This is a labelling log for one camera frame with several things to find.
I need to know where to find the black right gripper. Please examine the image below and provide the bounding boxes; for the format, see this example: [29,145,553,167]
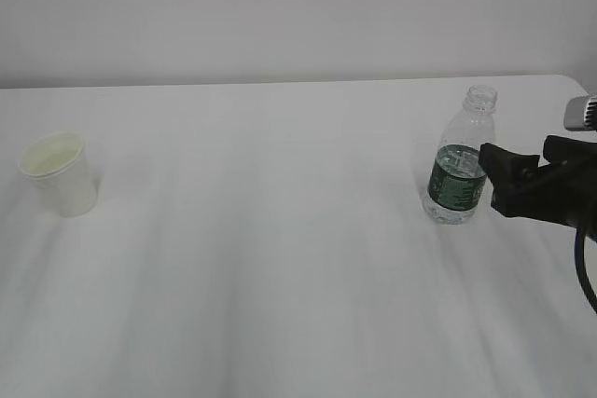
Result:
[479,135,596,240]

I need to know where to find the clear green-label water bottle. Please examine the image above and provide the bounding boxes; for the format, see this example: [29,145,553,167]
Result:
[422,85,498,225]

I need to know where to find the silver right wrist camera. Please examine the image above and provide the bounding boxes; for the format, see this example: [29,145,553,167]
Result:
[563,95,597,131]

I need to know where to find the white paper cup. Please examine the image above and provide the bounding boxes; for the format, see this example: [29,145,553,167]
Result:
[19,132,98,217]

